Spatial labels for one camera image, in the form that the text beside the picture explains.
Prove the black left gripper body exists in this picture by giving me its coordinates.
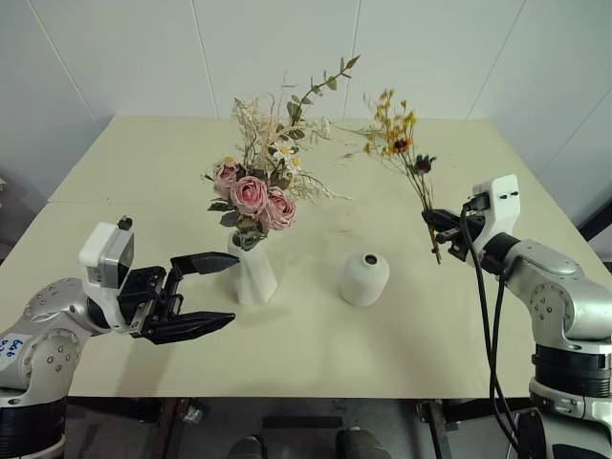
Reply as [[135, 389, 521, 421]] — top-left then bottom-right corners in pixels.
[[116, 266, 186, 339]]

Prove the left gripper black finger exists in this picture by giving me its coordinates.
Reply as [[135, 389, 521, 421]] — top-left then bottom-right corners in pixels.
[[165, 251, 241, 294], [142, 310, 237, 346]]

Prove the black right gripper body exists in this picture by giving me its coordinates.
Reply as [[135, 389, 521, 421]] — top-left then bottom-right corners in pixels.
[[448, 213, 490, 263]]

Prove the yellow dried wildflower bouquet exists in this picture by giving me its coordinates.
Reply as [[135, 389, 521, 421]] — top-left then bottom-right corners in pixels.
[[334, 87, 443, 266]]

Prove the pink rose flower bouquet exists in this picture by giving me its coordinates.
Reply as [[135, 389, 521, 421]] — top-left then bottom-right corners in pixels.
[[199, 54, 362, 253]]

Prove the tall twisted white vase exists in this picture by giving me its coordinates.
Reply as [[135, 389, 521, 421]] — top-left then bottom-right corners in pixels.
[[226, 230, 279, 306]]

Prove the round white vase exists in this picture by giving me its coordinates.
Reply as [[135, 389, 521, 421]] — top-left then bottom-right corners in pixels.
[[338, 251, 391, 307]]

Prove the dark rounded shape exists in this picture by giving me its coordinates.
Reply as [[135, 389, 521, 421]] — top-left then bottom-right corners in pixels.
[[335, 426, 386, 459], [227, 433, 265, 459]]

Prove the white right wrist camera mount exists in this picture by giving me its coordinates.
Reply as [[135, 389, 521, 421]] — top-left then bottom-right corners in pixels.
[[470, 173, 520, 250]]

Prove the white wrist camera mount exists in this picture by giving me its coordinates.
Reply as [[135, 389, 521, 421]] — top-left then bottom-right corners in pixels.
[[77, 215, 137, 294], [470, 173, 520, 250]]

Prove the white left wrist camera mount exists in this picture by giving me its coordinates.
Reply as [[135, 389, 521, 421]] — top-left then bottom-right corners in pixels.
[[77, 215, 137, 294]]

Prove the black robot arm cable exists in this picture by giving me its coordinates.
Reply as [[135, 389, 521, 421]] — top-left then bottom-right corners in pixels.
[[492, 279, 532, 444], [459, 200, 525, 459]]

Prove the dark metal table frame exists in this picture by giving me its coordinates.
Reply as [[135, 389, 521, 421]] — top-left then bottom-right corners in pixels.
[[64, 397, 535, 459]]

